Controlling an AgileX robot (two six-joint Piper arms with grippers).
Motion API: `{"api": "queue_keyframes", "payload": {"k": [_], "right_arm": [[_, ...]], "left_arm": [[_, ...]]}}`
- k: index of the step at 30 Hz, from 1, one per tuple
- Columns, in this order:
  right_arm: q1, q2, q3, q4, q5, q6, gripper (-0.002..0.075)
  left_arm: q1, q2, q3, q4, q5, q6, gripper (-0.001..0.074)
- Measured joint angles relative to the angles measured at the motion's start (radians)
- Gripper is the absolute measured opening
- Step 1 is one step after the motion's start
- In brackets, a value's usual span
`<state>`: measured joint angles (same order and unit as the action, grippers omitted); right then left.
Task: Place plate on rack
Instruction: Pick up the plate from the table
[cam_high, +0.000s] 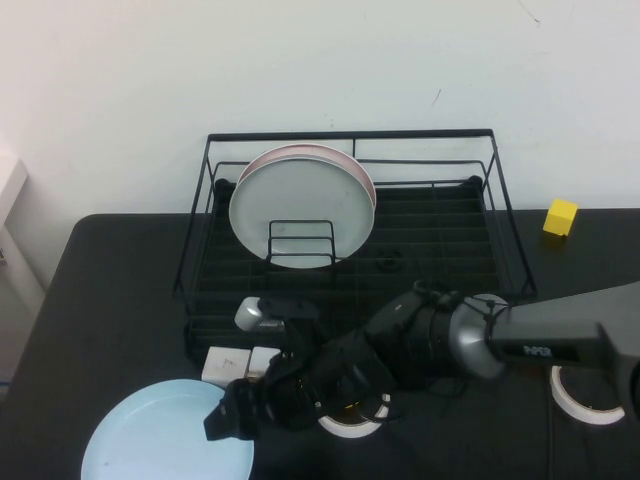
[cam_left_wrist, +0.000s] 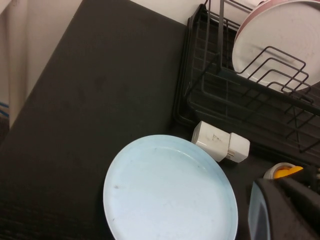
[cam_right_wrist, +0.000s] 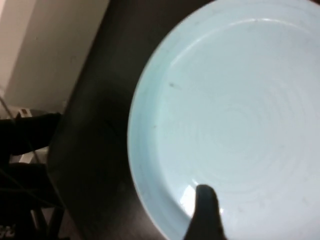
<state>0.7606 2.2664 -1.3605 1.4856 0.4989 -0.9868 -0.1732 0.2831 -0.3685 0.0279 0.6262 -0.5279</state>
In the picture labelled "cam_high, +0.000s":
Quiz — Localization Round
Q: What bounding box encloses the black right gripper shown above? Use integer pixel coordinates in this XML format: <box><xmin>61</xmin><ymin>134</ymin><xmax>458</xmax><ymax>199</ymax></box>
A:
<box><xmin>203</xmin><ymin>319</ymin><xmax>399</xmax><ymax>444</ymax></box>

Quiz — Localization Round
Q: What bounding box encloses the light blue round plate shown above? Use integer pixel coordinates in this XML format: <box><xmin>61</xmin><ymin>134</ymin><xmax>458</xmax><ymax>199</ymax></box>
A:
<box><xmin>80</xmin><ymin>378</ymin><xmax>256</xmax><ymax>480</ymax></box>

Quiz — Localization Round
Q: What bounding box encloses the grey round plate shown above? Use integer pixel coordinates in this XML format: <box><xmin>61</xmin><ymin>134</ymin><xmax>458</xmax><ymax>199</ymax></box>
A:
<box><xmin>228</xmin><ymin>155</ymin><xmax>376</xmax><ymax>270</ymax></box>

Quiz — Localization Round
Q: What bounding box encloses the pink round plate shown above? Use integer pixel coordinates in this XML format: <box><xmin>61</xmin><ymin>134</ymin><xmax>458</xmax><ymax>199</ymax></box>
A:
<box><xmin>239</xmin><ymin>143</ymin><xmax>377</xmax><ymax>209</ymax></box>

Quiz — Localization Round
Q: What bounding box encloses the large white power adapter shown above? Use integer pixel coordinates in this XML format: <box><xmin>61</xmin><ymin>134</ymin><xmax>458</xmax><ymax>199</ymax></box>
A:
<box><xmin>201</xmin><ymin>345</ymin><xmax>252</xmax><ymax>391</ymax></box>

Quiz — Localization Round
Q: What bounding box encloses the small white power adapter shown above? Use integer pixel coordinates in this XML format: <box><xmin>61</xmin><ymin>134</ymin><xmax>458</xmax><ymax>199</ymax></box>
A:
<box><xmin>248</xmin><ymin>346</ymin><xmax>281</xmax><ymax>376</ymax></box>

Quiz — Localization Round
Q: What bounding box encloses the white double-sided tape roll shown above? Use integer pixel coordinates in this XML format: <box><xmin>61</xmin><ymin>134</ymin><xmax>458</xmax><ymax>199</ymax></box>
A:
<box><xmin>317</xmin><ymin>394</ymin><xmax>394</xmax><ymax>440</ymax></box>
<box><xmin>548</xmin><ymin>364</ymin><xmax>626</xmax><ymax>426</ymax></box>

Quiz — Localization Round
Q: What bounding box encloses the white cabinet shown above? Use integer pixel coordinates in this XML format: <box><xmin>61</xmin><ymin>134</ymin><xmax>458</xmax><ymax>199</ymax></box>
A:
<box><xmin>0</xmin><ymin>149</ymin><xmax>50</xmax><ymax>396</ymax></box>

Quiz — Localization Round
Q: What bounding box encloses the yellow foam cube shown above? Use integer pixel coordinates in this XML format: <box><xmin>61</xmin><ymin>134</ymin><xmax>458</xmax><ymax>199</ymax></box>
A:
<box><xmin>542</xmin><ymin>198</ymin><xmax>579</xmax><ymax>236</ymax></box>

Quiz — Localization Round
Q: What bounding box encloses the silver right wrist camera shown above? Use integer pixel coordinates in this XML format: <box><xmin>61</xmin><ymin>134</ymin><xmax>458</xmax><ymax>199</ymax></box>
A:
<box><xmin>234</xmin><ymin>296</ymin><xmax>321</xmax><ymax>334</ymax></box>

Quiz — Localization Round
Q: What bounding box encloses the black wire dish rack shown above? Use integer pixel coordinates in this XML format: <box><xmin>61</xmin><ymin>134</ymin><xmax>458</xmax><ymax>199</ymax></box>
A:
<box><xmin>172</xmin><ymin>128</ymin><xmax>537</xmax><ymax>362</ymax></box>

